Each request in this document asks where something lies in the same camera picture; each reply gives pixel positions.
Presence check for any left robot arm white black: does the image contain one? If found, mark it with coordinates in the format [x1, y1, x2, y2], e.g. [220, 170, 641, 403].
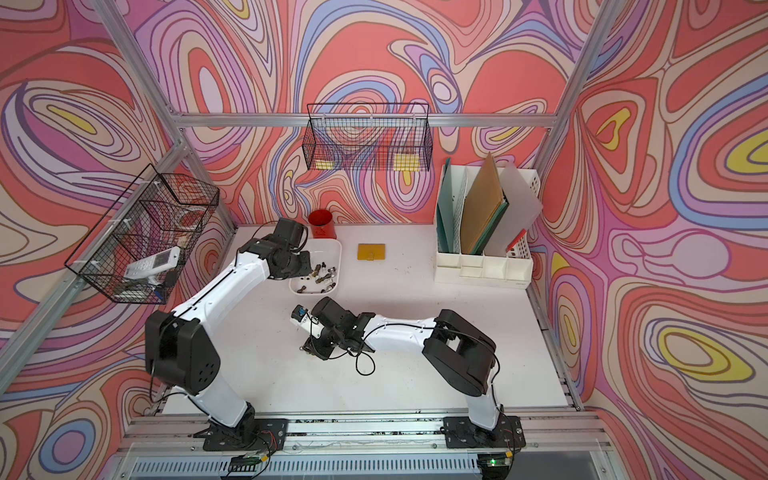
[145, 218, 311, 429]

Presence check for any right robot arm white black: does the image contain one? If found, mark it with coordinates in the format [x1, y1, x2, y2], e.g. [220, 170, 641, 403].
[291, 297, 500, 431]

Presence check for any white storage tray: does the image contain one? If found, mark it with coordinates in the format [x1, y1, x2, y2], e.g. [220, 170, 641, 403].
[289, 239, 342, 297]

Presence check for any red cup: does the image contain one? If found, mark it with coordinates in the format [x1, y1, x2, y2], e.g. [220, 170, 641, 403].
[308, 209, 337, 239]

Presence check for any white remote control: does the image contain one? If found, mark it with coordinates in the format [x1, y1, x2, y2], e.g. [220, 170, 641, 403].
[124, 246, 181, 285]

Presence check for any yellow sponge in basket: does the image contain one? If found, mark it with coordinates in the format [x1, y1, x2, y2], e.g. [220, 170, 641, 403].
[392, 153, 420, 171]

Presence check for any green folder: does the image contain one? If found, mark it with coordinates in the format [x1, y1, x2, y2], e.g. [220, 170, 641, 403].
[436, 158, 453, 253]

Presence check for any white file organizer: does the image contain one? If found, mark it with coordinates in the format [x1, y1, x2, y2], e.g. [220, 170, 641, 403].
[433, 161, 534, 290]

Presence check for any brown cardboard folder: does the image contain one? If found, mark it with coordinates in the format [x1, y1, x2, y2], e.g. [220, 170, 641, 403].
[460, 154, 508, 255]

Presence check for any grey folder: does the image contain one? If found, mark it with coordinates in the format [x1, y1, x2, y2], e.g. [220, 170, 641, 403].
[483, 164, 543, 259]

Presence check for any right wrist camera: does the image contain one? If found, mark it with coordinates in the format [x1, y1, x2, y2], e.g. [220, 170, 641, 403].
[291, 305, 312, 332]

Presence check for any back wire basket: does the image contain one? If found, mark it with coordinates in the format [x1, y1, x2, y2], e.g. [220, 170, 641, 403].
[302, 101, 433, 173]

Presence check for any wire basket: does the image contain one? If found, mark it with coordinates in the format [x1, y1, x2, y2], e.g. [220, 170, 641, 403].
[302, 101, 433, 173]
[65, 165, 220, 304]

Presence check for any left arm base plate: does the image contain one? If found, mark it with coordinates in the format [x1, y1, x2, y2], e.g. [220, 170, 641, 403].
[193, 417, 288, 453]

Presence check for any left wire basket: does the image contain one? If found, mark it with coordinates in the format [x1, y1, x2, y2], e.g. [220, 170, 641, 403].
[65, 165, 220, 304]

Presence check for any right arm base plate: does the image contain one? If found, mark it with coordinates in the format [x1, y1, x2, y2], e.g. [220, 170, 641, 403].
[440, 415, 526, 452]

